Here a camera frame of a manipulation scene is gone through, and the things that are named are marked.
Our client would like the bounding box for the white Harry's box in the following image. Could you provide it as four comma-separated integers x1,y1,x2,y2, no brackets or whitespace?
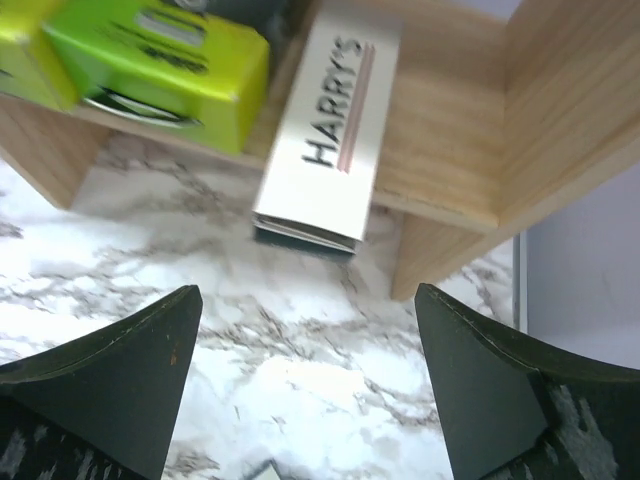
252,1,403,261

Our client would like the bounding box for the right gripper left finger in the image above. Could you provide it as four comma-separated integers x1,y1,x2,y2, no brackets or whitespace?
1,285,203,479

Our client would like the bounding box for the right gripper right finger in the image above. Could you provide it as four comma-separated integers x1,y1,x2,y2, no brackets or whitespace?
415,284,639,479

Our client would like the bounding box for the wooden two-tier shelf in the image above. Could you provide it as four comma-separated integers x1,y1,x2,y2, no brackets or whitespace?
1,1,639,299

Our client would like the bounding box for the black green Gillette box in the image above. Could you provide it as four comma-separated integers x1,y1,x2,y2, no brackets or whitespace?
44,1,270,154
1,0,79,111

